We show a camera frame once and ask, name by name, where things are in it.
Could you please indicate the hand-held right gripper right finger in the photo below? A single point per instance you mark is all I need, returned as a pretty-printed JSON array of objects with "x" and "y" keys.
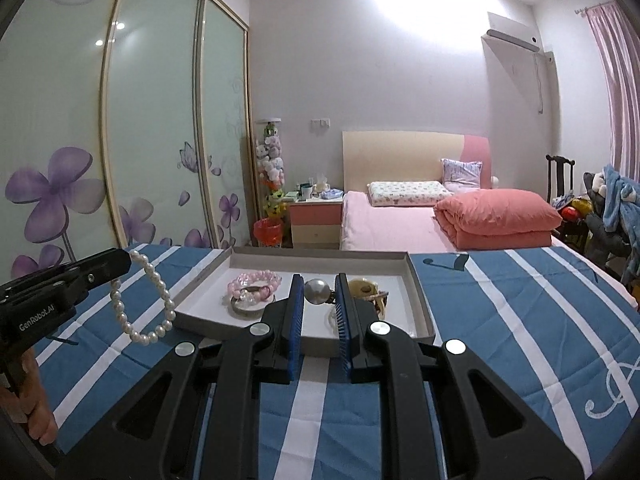
[{"x": 343, "y": 330}]

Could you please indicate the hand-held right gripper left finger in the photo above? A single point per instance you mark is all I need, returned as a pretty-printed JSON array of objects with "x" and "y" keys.
[{"x": 297, "y": 330}]

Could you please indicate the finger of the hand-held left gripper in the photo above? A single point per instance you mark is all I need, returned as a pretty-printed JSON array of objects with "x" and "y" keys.
[
  {"x": 90, "y": 262},
  {"x": 97, "y": 282}
]

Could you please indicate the grey cardboard tray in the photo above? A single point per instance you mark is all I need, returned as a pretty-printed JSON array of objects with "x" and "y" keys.
[{"x": 320, "y": 260}]

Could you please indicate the person's left hand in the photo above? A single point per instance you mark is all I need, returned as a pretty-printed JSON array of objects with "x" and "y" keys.
[{"x": 40, "y": 410}]

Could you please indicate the cream yellow hair clip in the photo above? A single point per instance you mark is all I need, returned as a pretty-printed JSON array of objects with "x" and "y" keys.
[{"x": 362, "y": 289}]

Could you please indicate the silver bangle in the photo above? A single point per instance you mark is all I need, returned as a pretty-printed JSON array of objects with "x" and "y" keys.
[{"x": 240, "y": 309}]

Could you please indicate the red wastebasket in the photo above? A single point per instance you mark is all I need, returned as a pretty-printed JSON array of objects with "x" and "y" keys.
[{"x": 267, "y": 232}]

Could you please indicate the pink beige nightstand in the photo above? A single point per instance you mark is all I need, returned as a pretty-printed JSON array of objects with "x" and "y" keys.
[{"x": 315, "y": 222}]

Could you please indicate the pink bed sheet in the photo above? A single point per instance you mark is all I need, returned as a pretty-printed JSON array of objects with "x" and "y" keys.
[{"x": 385, "y": 225}]

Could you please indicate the clutter of bottles and tissues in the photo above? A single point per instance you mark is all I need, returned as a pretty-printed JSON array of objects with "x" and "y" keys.
[{"x": 317, "y": 191}]

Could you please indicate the white patterned pillow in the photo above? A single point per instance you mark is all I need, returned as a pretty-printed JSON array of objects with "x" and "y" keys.
[{"x": 407, "y": 193}]

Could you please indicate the blue white striped blanket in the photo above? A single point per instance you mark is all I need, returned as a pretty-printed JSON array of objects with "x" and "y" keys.
[{"x": 500, "y": 335}]

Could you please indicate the flower print sliding wardrobe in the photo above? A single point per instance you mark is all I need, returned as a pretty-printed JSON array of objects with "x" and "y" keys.
[{"x": 140, "y": 110}]

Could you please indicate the plush toy column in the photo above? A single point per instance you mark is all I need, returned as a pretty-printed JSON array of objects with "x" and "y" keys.
[{"x": 271, "y": 170}]

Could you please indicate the beige pink bed headboard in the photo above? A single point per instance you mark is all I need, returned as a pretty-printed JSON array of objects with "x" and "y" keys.
[{"x": 395, "y": 157}]

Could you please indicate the folded pink quilt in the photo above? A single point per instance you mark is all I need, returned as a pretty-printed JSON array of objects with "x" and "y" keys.
[{"x": 495, "y": 217}]

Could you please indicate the purple patterned pillow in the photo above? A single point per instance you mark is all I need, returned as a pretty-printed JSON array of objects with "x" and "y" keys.
[{"x": 462, "y": 174}]

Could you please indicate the dark wooden chair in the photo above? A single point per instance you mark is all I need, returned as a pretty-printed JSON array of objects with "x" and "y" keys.
[{"x": 559, "y": 177}]

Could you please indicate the blue plush garment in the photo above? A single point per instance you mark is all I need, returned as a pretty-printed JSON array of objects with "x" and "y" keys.
[{"x": 620, "y": 195}]

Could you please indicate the white air conditioner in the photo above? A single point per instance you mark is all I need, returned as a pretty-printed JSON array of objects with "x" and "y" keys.
[{"x": 510, "y": 35}]

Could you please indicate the pink curtain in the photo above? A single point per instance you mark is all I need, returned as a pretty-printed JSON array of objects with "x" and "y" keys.
[{"x": 620, "y": 100}]

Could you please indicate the white wall socket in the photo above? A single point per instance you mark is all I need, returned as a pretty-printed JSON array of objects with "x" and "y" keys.
[{"x": 321, "y": 123}]

